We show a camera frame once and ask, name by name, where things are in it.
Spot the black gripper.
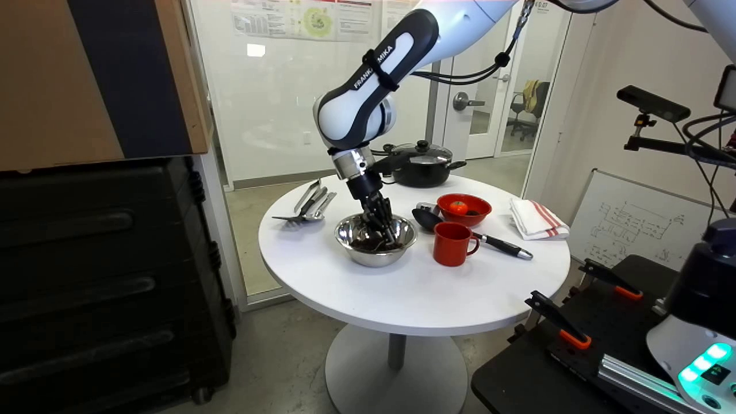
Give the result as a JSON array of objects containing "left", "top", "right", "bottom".
[{"left": 346, "top": 170, "right": 398, "bottom": 242}]

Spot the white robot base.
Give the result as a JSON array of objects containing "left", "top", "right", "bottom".
[{"left": 645, "top": 219, "right": 736, "bottom": 414}]

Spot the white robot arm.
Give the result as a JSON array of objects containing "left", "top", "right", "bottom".
[{"left": 312, "top": 0, "right": 535, "bottom": 238}]

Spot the silver metal bowl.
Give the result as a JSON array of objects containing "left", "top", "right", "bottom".
[{"left": 335, "top": 213, "right": 415, "bottom": 266}]

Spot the black serving spoon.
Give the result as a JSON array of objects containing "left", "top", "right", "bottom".
[{"left": 412, "top": 205, "right": 534, "bottom": 260}]

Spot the red bowl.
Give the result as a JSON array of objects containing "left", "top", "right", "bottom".
[{"left": 437, "top": 193, "right": 491, "bottom": 228}]

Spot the black pot with glass lid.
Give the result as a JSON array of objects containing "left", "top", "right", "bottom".
[{"left": 372, "top": 139, "right": 465, "bottom": 188}]

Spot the red plastic cup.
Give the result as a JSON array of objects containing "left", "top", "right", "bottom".
[{"left": 432, "top": 220, "right": 477, "bottom": 266}]

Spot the red tomato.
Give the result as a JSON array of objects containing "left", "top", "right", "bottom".
[{"left": 449, "top": 200, "right": 469, "bottom": 215}]

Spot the white red-striped towel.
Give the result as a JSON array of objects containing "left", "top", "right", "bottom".
[{"left": 510, "top": 198, "right": 570, "bottom": 238}]

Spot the glass door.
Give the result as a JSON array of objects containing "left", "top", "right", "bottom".
[{"left": 441, "top": 0, "right": 570, "bottom": 158}]

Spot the black optical breadboard table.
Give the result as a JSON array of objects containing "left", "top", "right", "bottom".
[{"left": 472, "top": 254, "right": 676, "bottom": 414}]

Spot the whiteboard on floor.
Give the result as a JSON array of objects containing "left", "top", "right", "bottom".
[{"left": 570, "top": 168, "right": 720, "bottom": 271}]

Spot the black cabinet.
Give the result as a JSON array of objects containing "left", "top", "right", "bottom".
[{"left": 0, "top": 156, "right": 234, "bottom": 414}]

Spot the cardboard box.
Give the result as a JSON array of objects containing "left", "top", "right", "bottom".
[{"left": 0, "top": 0, "right": 214, "bottom": 170}]

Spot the white round table pedestal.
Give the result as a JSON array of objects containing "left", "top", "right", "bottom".
[{"left": 324, "top": 326, "right": 469, "bottom": 414}]

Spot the orange-handled clamp front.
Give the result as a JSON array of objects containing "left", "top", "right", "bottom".
[{"left": 527, "top": 289, "right": 592, "bottom": 351}]

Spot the orange-handled clamp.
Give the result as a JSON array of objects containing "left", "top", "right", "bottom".
[
  {"left": 580, "top": 258, "right": 643, "bottom": 300},
  {"left": 527, "top": 289, "right": 592, "bottom": 351}
]

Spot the orange-handled clamp rear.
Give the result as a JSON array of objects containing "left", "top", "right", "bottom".
[{"left": 580, "top": 258, "right": 643, "bottom": 300}]

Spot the black camera on mount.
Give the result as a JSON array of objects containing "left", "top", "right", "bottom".
[{"left": 616, "top": 85, "right": 690, "bottom": 122}]

